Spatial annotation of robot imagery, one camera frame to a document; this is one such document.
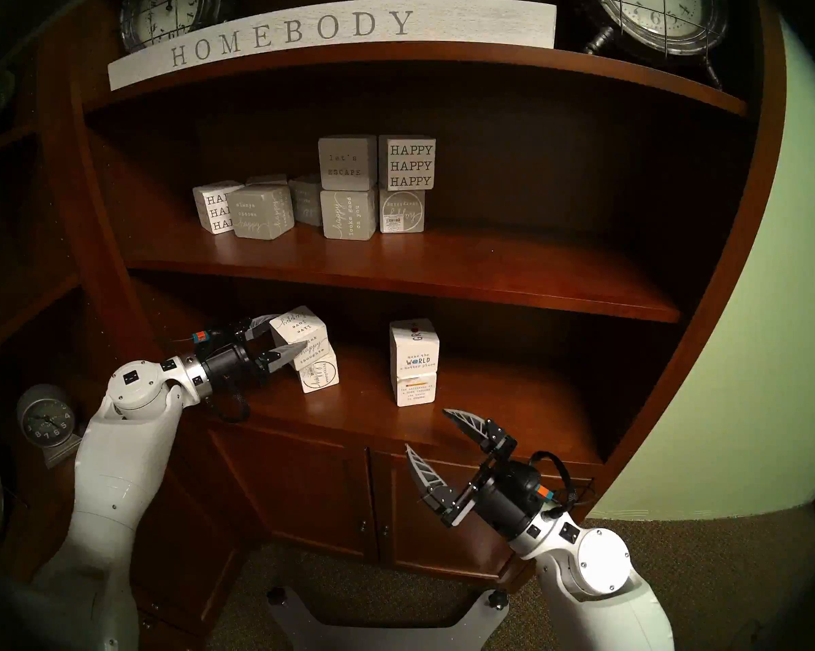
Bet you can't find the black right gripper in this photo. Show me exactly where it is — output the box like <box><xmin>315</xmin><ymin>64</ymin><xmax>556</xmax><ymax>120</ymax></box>
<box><xmin>405</xmin><ymin>408</ymin><xmax>548</xmax><ymax>539</ymax></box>

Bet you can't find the grey happy looks good cube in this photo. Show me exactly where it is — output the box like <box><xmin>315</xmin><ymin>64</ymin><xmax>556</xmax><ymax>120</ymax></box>
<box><xmin>320</xmin><ymin>189</ymin><xmax>379</xmax><ymax>241</ymax></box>

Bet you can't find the dark wooden bookshelf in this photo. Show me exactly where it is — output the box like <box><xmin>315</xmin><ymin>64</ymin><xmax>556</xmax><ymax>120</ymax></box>
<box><xmin>0</xmin><ymin>0</ymin><xmax>788</xmax><ymax>651</ymax></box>

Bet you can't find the grey always choose happy cube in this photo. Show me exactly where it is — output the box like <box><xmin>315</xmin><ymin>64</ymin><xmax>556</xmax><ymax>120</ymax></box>
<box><xmin>289</xmin><ymin>174</ymin><xmax>324</xmax><ymax>226</ymax></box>
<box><xmin>231</xmin><ymin>184</ymin><xmax>296</xmax><ymax>240</ymax></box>

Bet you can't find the white GROW teacher cube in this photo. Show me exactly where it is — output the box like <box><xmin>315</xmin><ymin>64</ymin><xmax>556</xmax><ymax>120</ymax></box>
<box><xmin>395</xmin><ymin>370</ymin><xmax>439</xmax><ymax>408</ymax></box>
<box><xmin>390</xmin><ymin>319</ymin><xmax>440</xmax><ymax>375</ymax></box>

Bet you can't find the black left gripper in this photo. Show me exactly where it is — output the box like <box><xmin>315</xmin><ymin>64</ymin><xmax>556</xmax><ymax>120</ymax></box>
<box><xmin>201</xmin><ymin>313</ymin><xmax>308</xmax><ymax>390</ymax></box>

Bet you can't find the white HOMEBODY wooden sign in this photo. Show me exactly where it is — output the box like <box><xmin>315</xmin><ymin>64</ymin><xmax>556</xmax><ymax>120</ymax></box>
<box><xmin>108</xmin><ymin>0</ymin><xmax>557</xmax><ymax>92</ymax></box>

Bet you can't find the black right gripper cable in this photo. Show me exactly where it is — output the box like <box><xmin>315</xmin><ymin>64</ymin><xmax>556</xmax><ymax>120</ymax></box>
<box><xmin>529</xmin><ymin>451</ymin><xmax>594</xmax><ymax>515</ymax></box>

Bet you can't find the caged metal clock with stand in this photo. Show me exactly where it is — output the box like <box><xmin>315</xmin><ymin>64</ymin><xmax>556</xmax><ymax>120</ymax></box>
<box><xmin>573</xmin><ymin>0</ymin><xmax>730</xmax><ymax>91</ymax></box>

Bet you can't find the white happy everything cube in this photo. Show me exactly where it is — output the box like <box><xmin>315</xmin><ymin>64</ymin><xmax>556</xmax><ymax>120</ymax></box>
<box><xmin>299</xmin><ymin>353</ymin><xmax>340</xmax><ymax>394</ymax></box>
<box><xmin>379</xmin><ymin>189</ymin><xmax>426</xmax><ymax>235</ymax></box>

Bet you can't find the wooden cabinet door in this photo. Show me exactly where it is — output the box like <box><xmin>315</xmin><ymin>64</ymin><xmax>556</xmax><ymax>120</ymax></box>
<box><xmin>204</xmin><ymin>419</ymin><xmax>374</xmax><ymax>566</ymax></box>
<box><xmin>370</xmin><ymin>450</ymin><xmax>594</xmax><ymax>583</ymax></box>

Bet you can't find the small grey alarm clock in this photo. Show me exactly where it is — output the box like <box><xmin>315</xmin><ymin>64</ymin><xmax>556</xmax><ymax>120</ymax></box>
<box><xmin>16</xmin><ymin>384</ymin><xmax>88</xmax><ymax>469</ymax></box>

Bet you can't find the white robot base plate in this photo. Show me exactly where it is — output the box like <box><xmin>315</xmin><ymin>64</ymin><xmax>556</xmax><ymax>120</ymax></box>
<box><xmin>266</xmin><ymin>585</ymin><xmax>510</xmax><ymax>651</ymax></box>

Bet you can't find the round caged metal clock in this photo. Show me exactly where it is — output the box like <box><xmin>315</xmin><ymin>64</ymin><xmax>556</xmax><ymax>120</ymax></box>
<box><xmin>119</xmin><ymin>0</ymin><xmax>239</xmax><ymax>54</ymax></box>

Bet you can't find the white think happy thoughts cube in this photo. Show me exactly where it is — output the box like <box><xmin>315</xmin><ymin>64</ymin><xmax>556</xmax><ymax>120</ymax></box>
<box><xmin>269</xmin><ymin>306</ymin><xmax>333</xmax><ymax>374</ymax></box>

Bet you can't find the white HAPPY print cube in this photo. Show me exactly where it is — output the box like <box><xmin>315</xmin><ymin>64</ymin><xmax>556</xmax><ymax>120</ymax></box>
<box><xmin>378</xmin><ymin>136</ymin><xmax>437</xmax><ymax>191</ymax></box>
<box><xmin>192</xmin><ymin>180</ymin><xmax>245</xmax><ymax>235</ymax></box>

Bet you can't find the grey lets escape cube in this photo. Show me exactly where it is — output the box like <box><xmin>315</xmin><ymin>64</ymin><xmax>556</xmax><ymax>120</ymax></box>
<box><xmin>318</xmin><ymin>136</ymin><xmax>378</xmax><ymax>191</ymax></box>

